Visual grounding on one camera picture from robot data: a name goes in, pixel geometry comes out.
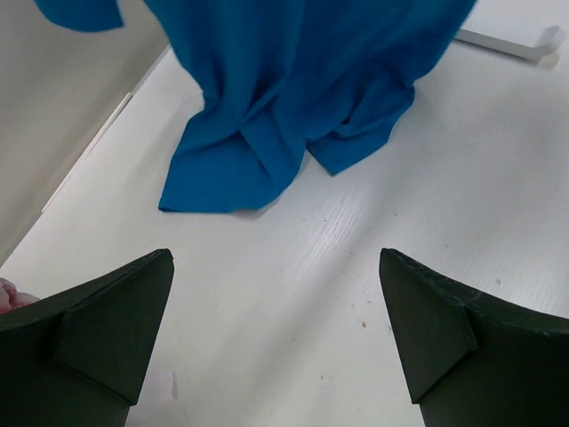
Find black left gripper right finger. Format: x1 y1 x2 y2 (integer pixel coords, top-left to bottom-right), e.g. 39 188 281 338
379 248 568 426

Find white sheer garment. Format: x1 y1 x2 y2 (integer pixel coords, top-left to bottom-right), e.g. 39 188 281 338
125 368 188 427

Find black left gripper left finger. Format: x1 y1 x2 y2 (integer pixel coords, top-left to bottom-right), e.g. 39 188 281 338
1 249 174 426

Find blue t shirt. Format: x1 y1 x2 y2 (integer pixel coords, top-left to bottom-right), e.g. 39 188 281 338
34 0 481 214

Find pink patterned garment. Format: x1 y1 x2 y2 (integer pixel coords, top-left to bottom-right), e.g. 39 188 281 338
0 278 38 313

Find white clothes rack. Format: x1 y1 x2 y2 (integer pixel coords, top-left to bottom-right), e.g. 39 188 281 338
454 26 566 65

